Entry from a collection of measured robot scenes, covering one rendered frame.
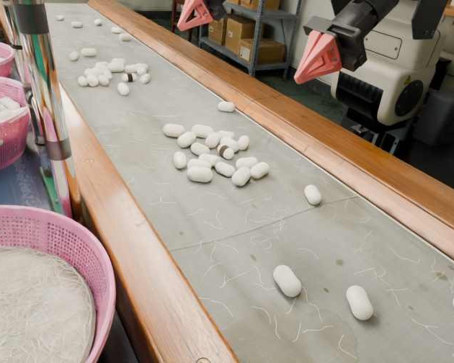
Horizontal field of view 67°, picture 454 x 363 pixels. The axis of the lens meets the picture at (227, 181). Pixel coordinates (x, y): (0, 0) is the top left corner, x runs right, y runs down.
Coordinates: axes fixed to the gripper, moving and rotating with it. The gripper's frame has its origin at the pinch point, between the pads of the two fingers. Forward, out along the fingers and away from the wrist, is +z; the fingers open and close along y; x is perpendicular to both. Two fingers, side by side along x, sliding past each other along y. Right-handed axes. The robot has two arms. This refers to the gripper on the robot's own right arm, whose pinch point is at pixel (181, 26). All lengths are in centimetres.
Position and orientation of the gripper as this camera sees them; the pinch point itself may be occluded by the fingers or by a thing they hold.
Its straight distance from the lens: 87.3
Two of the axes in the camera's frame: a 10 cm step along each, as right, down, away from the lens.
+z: -7.0, 7.1, 0.0
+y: 5.3, 5.2, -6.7
